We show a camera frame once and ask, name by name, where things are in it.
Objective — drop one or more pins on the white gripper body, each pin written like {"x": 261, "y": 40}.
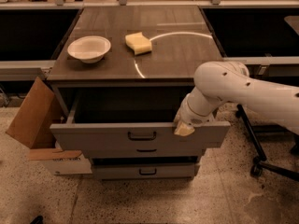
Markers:
{"x": 192, "y": 116}

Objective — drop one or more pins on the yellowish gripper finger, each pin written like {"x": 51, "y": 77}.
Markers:
{"x": 183, "y": 129}

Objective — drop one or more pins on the grey top drawer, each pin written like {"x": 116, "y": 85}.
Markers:
{"x": 133, "y": 118}

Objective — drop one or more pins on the grey drawer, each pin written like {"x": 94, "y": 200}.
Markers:
{"x": 146, "y": 171}
{"x": 133, "y": 118}
{"x": 140, "y": 153}

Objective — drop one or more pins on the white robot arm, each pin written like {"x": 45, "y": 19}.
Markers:
{"x": 216, "y": 83}

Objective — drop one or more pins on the grey drawer cabinet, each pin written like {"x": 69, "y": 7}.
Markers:
{"x": 180, "y": 42}

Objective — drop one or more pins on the grey bottom drawer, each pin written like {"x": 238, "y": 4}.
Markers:
{"x": 146, "y": 171}

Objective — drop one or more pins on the grey middle drawer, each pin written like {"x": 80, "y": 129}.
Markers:
{"x": 140, "y": 153}

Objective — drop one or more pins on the open cardboard box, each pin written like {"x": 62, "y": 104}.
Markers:
{"x": 31, "y": 127}

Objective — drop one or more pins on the yellow sponge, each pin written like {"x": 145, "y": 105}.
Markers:
{"x": 138, "y": 43}

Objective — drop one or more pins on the white bowl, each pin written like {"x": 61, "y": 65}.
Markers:
{"x": 89, "y": 49}

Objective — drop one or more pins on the black object on floor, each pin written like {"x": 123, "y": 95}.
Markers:
{"x": 37, "y": 220}

